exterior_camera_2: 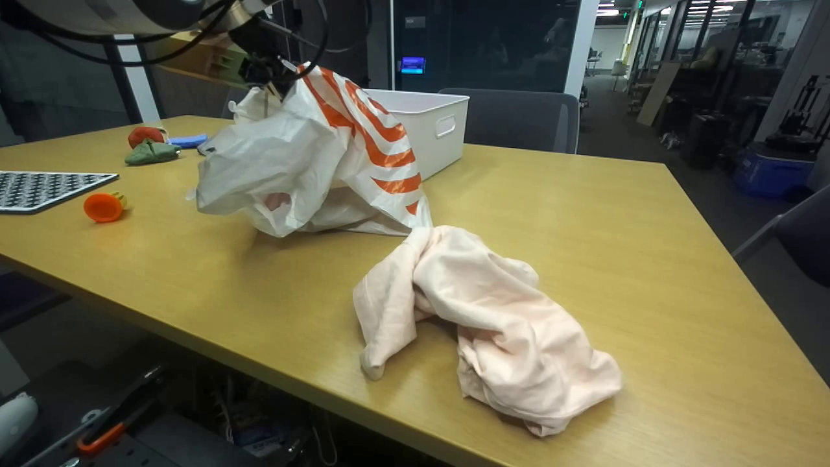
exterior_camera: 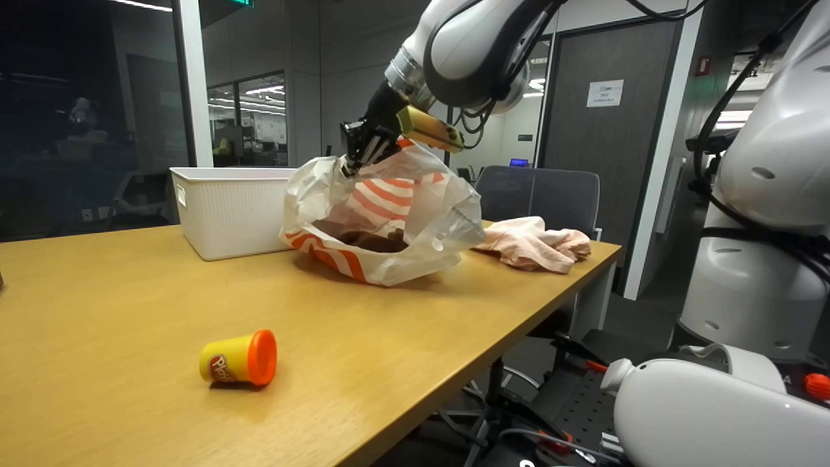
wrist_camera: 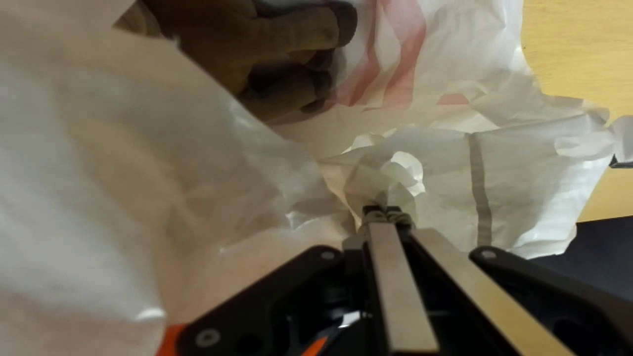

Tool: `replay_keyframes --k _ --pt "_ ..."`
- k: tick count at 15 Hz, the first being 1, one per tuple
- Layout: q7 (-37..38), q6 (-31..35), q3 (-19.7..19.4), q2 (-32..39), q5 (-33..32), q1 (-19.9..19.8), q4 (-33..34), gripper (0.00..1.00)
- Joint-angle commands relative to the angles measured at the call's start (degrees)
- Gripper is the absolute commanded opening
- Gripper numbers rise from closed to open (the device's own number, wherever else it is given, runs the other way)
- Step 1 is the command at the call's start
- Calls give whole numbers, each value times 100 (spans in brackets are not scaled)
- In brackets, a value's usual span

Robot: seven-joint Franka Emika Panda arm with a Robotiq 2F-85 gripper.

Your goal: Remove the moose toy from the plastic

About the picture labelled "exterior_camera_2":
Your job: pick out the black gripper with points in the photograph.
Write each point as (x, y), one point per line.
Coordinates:
(261, 40)

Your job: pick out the blue flat object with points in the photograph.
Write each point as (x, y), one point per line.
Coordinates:
(187, 141)

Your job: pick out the white plastic bin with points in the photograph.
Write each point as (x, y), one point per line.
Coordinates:
(431, 126)

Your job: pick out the wooden board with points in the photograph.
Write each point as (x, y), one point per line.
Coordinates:
(659, 94)

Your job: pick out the white orange plastic bag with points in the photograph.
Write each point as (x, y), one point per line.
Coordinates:
(302, 164)

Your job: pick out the small orange object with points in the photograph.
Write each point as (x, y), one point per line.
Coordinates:
(104, 209)

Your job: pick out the pink cloth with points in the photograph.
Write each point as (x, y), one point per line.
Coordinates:
(494, 328)

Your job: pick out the orange round object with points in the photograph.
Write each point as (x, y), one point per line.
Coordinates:
(143, 136)

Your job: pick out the black tool with orange grip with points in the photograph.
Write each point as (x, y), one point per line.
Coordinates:
(117, 417)

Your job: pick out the blue lit screen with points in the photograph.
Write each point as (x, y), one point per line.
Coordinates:
(413, 66)

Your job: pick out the grey office chair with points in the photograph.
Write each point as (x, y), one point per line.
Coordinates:
(800, 236)
(523, 120)

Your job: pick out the black suitcase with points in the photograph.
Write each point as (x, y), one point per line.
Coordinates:
(708, 141)

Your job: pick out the grey perforated tray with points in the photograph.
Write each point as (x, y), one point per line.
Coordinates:
(48, 187)

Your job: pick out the blue storage bin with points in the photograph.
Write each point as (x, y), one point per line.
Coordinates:
(770, 174)

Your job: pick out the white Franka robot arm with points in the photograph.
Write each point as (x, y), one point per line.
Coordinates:
(95, 14)

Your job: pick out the green soft object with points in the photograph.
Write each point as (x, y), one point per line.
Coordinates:
(152, 153)

